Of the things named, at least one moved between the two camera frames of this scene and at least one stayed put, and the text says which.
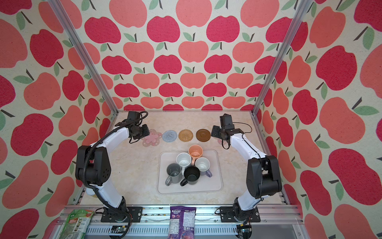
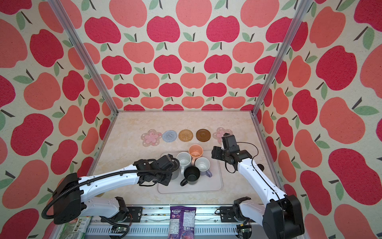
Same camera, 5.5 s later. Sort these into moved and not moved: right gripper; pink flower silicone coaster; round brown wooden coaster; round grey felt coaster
Moved: right gripper
Not moved: pink flower silicone coaster; round grey felt coaster; round brown wooden coaster
